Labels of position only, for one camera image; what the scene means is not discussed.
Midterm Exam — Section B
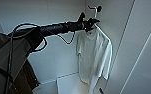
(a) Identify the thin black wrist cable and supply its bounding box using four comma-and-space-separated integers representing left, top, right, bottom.
55, 31, 77, 46

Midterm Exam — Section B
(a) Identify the dark olive jacket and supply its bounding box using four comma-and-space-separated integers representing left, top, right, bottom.
0, 31, 41, 94

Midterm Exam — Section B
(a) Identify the small black wall fitting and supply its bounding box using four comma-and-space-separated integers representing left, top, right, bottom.
97, 87, 105, 94

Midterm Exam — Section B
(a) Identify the white wardrobe door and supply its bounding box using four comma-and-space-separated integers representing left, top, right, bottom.
105, 0, 151, 94

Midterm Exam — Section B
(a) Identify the white shirt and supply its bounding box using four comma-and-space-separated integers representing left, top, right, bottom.
75, 27, 114, 94

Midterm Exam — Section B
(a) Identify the white wardrobe shelf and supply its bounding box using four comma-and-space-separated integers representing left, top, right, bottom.
55, 73, 92, 94

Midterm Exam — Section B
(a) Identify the white wardrobe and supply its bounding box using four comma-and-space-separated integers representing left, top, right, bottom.
0, 0, 151, 94

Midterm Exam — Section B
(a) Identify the black wall hook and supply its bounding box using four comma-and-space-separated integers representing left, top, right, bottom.
87, 4, 103, 15

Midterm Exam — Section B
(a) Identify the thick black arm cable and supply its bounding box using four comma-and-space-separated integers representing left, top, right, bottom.
5, 22, 49, 94

